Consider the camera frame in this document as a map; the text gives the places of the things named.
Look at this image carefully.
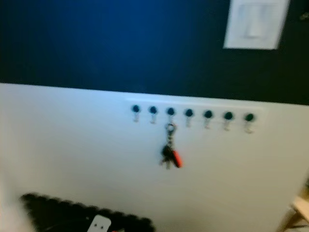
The wooden table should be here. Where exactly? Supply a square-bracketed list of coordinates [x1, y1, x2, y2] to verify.
[282, 188, 309, 232]

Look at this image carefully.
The white box with two holes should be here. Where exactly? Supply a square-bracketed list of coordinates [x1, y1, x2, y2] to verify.
[86, 215, 111, 232]

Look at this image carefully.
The white hook rack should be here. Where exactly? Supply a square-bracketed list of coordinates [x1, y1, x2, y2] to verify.
[125, 99, 269, 136]

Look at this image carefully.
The key bunch with red fob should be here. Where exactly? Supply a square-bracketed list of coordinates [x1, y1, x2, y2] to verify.
[160, 122, 183, 170]

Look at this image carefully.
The white light switch plate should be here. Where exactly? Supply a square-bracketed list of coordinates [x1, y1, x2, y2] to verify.
[223, 0, 291, 50]

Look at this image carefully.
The black foam mat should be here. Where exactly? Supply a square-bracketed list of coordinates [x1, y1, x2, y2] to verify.
[20, 192, 155, 232]

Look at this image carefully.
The black knob metal hook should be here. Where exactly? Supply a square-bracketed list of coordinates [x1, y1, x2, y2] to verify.
[203, 109, 214, 130]
[243, 112, 256, 134]
[148, 105, 159, 125]
[166, 106, 176, 125]
[183, 108, 195, 128]
[223, 111, 235, 131]
[131, 104, 141, 123]

